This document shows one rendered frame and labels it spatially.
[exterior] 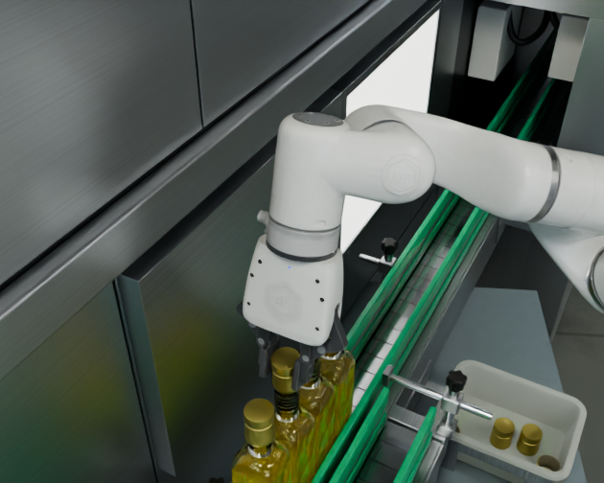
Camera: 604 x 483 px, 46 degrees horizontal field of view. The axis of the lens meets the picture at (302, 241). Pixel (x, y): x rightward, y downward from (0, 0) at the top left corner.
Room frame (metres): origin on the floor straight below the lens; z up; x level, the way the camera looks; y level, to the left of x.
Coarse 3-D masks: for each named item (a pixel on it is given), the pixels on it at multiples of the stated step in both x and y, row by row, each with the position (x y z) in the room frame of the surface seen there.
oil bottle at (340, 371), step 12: (324, 360) 0.64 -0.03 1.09; (336, 360) 0.64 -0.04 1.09; (348, 360) 0.64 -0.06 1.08; (324, 372) 0.63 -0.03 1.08; (336, 372) 0.62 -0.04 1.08; (348, 372) 0.64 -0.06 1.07; (336, 384) 0.62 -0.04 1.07; (348, 384) 0.64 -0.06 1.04; (336, 396) 0.61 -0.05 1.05; (348, 396) 0.64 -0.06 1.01; (336, 408) 0.62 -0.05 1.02; (348, 408) 0.64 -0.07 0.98; (336, 420) 0.62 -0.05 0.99; (336, 432) 0.62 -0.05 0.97
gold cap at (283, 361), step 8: (280, 352) 0.56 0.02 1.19; (288, 352) 0.56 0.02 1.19; (296, 352) 0.56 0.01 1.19; (272, 360) 0.55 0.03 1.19; (280, 360) 0.55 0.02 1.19; (288, 360) 0.55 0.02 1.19; (272, 368) 0.54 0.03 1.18; (280, 368) 0.54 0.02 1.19; (288, 368) 0.53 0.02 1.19; (272, 376) 0.55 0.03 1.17; (280, 376) 0.53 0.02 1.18; (288, 376) 0.53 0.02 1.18; (280, 384) 0.54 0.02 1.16; (288, 384) 0.53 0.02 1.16; (280, 392) 0.54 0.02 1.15; (288, 392) 0.53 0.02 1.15
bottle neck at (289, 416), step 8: (296, 392) 0.54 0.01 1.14; (280, 400) 0.54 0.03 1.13; (288, 400) 0.54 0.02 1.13; (296, 400) 0.54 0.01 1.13; (280, 408) 0.54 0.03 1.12; (288, 408) 0.54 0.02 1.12; (296, 408) 0.54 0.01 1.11; (280, 416) 0.54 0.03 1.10; (288, 416) 0.54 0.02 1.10; (296, 416) 0.54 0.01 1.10
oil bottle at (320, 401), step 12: (324, 384) 0.60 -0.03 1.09; (300, 396) 0.58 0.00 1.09; (312, 396) 0.58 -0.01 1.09; (324, 396) 0.59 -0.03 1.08; (312, 408) 0.57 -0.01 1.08; (324, 408) 0.58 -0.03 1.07; (324, 420) 0.58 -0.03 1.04; (324, 432) 0.58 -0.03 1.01; (324, 444) 0.58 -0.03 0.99; (324, 456) 0.58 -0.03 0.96
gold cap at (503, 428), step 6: (498, 420) 0.75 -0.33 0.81; (504, 420) 0.75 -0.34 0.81; (510, 420) 0.75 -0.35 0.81; (498, 426) 0.74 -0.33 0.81; (504, 426) 0.74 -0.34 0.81; (510, 426) 0.74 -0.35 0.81; (492, 432) 0.74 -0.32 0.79; (498, 432) 0.73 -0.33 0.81; (504, 432) 0.73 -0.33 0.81; (510, 432) 0.73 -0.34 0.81; (492, 438) 0.74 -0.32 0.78; (498, 438) 0.73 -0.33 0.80; (504, 438) 0.73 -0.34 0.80; (510, 438) 0.73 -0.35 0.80; (492, 444) 0.74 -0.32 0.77; (498, 444) 0.73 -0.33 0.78; (504, 444) 0.73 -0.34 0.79; (510, 444) 0.73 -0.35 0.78
